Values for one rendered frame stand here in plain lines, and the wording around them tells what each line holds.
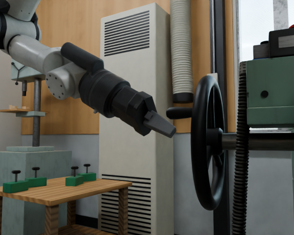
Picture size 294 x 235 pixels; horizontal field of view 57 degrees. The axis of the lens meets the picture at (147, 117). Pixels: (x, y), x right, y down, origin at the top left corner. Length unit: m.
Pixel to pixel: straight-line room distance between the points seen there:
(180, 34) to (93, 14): 1.12
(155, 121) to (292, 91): 0.25
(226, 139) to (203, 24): 1.69
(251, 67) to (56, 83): 0.38
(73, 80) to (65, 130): 2.29
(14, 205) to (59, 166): 0.46
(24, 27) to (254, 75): 0.57
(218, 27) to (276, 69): 1.57
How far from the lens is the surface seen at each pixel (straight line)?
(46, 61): 0.68
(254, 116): 0.50
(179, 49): 2.03
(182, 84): 1.95
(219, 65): 2.00
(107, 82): 0.55
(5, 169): 2.54
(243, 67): 0.58
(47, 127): 3.09
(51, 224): 1.44
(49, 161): 2.47
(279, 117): 0.50
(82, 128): 2.71
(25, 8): 0.79
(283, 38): 0.55
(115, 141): 2.08
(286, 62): 0.54
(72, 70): 0.60
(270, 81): 0.53
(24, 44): 0.74
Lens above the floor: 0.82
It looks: 4 degrees up
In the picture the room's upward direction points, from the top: straight up
